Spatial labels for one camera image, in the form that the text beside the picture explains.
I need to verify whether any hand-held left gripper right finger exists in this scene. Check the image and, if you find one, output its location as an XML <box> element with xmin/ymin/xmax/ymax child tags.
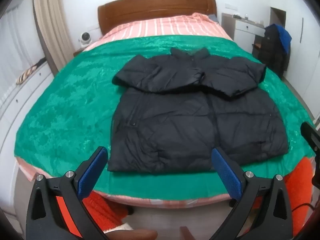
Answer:
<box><xmin>211</xmin><ymin>147</ymin><xmax>293</xmax><ymax>240</ymax></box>

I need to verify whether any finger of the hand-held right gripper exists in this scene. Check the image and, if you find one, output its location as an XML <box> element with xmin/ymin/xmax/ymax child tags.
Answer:
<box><xmin>301</xmin><ymin>121</ymin><xmax>320</xmax><ymax>157</ymax></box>

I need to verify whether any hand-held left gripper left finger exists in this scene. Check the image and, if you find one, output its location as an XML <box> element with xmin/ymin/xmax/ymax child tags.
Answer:
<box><xmin>26</xmin><ymin>146</ymin><xmax>110</xmax><ymax>240</ymax></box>

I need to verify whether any black puffer jacket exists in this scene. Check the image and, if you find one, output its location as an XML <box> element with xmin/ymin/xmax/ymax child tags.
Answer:
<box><xmin>107</xmin><ymin>47</ymin><xmax>289</xmax><ymax>173</ymax></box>

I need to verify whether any person's left hand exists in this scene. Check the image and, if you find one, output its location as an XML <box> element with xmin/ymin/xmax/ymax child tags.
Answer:
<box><xmin>105</xmin><ymin>229</ymin><xmax>158</xmax><ymax>240</ymax></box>

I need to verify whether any green patterned blanket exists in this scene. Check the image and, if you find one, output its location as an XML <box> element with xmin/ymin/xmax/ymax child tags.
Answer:
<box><xmin>14</xmin><ymin>35</ymin><xmax>318</xmax><ymax>200</ymax></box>

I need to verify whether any white wardrobe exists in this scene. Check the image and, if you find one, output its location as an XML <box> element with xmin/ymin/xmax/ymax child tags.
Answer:
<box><xmin>270</xmin><ymin>0</ymin><xmax>320</xmax><ymax>120</ymax></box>

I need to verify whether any black coat on chair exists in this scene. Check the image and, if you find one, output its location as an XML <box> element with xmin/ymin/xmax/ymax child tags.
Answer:
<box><xmin>252</xmin><ymin>25</ymin><xmax>290</xmax><ymax>78</ymax></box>

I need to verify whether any blue garment on chair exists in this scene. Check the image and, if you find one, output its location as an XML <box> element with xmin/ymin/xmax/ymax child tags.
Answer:
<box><xmin>271</xmin><ymin>24</ymin><xmax>292</xmax><ymax>55</ymax></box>

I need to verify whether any white window bench cabinet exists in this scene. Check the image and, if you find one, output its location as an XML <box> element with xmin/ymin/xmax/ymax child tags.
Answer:
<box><xmin>0</xmin><ymin>60</ymin><xmax>57</xmax><ymax>180</ymax></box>

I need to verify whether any striped cushion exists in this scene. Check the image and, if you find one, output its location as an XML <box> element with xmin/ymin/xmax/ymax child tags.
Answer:
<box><xmin>15</xmin><ymin>65</ymin><xmax>38</xmax><ymax>85</ymax></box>

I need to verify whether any white desk with drawers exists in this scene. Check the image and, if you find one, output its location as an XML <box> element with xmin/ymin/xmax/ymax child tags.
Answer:
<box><xmin>221</xmin><ymin>12</ymin><xmax>267</xmax><ymax>53</ymax></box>

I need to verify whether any dark cloth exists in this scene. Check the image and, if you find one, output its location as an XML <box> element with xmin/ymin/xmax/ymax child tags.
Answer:
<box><xmin>32</xmin><ymin>57</ymin><xmax>47</xmax><ymax>68</ymax></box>

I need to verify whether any white round fan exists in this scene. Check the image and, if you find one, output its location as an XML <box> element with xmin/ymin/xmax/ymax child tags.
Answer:
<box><xmin>78</xmin><ymin>31</ymin><xmax>95</xmax><ymax>48</ymax></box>

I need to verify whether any white sheer curtain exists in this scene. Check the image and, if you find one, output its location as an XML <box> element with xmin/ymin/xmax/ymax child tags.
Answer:
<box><xmin>0</xmin><ymin>5</ymin><xmax>48</xmax><ymax>80</ymax></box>

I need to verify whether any beige curtain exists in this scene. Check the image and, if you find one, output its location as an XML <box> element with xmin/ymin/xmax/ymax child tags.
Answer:
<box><xmin>32</xmin><ymin>0</ymin><xmax>75</xmax><ymax>77</ymax></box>

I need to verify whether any wooden bed headboard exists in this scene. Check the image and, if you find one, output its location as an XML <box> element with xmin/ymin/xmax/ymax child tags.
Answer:
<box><xmin>97</xmin><ymin>0</ymin><xmax>217</xmax><ymax>36</ymax></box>

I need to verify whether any black cable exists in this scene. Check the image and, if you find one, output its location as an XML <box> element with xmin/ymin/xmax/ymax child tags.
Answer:
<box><xmin>291</xmin><ymin>203</ymin><xmax>317</xmax><ymax>212</ymax></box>

